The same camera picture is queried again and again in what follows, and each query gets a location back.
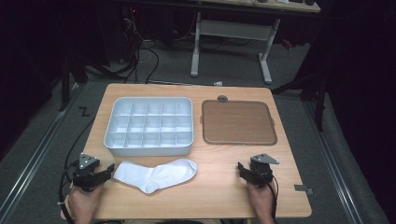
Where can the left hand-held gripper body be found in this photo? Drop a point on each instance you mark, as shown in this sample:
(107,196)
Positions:
(84,161)

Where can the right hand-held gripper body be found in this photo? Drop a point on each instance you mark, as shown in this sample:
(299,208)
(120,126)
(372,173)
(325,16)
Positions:
(263,169)

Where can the white sock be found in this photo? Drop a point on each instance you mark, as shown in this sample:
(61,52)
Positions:
(155,175)

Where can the white compartment organizer box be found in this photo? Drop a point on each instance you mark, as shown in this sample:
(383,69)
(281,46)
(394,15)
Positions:
(149,124)

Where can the person's right hand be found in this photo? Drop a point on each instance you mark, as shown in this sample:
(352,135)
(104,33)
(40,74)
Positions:
(260,199)

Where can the person's left hand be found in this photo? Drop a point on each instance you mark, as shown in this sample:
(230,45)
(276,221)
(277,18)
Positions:
(84,200)

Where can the grey tape strip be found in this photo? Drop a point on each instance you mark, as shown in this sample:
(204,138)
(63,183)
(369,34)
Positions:
(302,188)

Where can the brown tray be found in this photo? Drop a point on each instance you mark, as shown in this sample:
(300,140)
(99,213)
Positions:
(238,123)

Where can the grey round table grommet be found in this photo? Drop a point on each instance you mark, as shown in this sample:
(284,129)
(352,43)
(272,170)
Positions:
(222,99)

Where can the black metal stand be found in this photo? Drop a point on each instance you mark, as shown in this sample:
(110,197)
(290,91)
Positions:
(65,84)
(320,102)

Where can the small white floor object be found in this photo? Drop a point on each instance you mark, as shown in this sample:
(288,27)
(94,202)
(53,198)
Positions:
(218,83)

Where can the desk with white legs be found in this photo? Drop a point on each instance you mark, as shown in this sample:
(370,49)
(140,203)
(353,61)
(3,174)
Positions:
(236,30)

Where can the metal floor rail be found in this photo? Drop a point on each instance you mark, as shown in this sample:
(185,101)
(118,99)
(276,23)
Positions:
(37,149)
(333,161)

